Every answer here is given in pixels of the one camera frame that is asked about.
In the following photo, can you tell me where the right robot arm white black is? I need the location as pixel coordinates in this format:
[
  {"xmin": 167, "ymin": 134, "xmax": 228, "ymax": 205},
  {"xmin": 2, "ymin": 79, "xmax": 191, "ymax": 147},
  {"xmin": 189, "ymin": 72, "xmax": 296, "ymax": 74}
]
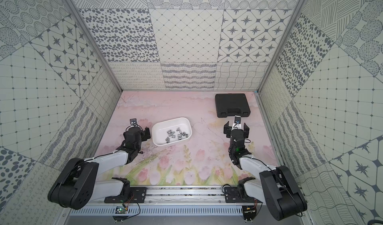
[{"xmin": 222, "ymin": 116, "xmax": 307, "ymax": 221}]

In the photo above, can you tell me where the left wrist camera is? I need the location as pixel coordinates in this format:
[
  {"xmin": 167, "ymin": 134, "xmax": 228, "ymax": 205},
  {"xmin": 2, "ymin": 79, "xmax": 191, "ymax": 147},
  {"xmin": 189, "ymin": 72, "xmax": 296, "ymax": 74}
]
[{"xmin": 130, "ymin": 118, "xmax": 138, "ymax": 127}]

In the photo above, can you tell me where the small circuit board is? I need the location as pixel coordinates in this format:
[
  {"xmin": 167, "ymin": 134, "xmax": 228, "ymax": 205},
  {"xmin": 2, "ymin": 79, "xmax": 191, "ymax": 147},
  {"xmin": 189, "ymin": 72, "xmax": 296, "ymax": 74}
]
[{"xmin": 115, "ymin": 206, "xmax": 127, "ymax": 214}]

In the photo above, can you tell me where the aluminium mounting rail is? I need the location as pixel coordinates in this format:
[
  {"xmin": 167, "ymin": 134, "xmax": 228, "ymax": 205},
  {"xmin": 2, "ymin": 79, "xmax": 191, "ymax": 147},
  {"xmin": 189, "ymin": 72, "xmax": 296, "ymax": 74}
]
[{"xmin": 64, "ymin": 185, "xmax": 309, "ymax": 206}]

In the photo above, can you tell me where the black plastic tool case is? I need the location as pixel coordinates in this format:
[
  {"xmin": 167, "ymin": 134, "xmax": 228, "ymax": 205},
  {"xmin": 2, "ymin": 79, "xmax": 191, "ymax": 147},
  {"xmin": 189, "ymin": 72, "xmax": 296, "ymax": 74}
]
[{"xmin": 214, "ymin": 93, "xmax": 251, "ymax": 118}]

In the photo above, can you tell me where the white slotted cable duct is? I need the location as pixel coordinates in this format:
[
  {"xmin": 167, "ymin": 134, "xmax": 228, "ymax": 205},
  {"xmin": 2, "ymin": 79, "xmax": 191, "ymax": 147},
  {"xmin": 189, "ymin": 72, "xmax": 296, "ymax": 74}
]
[{"xmin": 70, "ymin": 205, "xmax": 242, "ymax": 216}]

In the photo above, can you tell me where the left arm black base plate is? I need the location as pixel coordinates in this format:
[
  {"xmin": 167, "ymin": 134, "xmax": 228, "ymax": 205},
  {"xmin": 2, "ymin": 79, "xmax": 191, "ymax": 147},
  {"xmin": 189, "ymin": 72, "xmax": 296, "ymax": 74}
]
[{"xmin": 104, "ymin": 187, "xmax": 147, "ymax": 204}]

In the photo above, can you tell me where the chrome socket large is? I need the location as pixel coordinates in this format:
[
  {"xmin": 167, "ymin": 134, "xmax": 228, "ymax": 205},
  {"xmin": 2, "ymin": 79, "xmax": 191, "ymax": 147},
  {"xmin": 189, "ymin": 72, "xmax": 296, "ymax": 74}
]
[{"xmin": 167, "ymin": 130, "xmax": 175, "ymax": 137}]

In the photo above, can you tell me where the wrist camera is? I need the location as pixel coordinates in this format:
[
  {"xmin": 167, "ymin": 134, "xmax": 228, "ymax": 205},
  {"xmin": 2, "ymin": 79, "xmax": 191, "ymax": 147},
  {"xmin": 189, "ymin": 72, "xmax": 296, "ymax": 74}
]
[
  {"xmin": 130, "ymin": 118, "xmax": 138, "ymax": 127},
  {"xmin": 233, "ymin": 116, "xmax": 241, "ymax": 129}
]

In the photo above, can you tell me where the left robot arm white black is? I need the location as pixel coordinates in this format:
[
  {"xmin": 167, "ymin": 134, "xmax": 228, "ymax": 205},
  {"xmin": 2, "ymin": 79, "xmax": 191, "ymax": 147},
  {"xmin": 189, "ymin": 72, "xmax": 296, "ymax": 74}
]
[{"xmin": 47, "ymin": 120, "xmax": 151, "ymax": 210}]

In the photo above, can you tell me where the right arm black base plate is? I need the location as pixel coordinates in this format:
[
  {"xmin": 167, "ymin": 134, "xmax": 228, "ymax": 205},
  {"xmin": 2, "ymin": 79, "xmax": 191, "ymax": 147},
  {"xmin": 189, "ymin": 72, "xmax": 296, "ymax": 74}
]
[{"xmin": 221, "ymin": 185, "xmax": 265, "ymax": 204}]

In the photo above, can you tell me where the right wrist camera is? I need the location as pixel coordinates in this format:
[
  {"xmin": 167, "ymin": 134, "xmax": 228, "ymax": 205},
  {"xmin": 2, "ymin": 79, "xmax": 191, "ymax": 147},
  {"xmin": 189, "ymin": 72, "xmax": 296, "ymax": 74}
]
[{"xmin": 233, "ymin": 116, "xmax": 241, "ymax": 129}]

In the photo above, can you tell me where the white plastic storage box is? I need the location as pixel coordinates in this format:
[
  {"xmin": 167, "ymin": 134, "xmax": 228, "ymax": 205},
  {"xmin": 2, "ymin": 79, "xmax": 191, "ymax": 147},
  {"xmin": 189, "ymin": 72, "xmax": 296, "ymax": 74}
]
[{"xmin": 151, "ymin": 117, "xmax": 192, "ymax": 147}]

